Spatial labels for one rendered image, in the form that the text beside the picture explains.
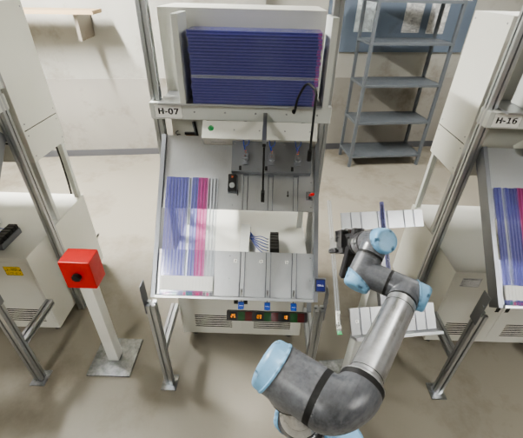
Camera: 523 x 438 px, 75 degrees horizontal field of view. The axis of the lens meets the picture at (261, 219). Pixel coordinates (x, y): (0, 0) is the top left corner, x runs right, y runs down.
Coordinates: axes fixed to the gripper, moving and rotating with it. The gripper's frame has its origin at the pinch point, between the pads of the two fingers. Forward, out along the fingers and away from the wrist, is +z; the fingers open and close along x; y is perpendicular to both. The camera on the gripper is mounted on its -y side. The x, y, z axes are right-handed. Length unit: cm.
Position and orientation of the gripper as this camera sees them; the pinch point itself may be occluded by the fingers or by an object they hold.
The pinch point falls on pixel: (333, 252)
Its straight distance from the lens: 132.0
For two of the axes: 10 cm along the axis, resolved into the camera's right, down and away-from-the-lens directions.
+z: -2.2, 1.3, 9.7
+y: 0.4, -9.9, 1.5
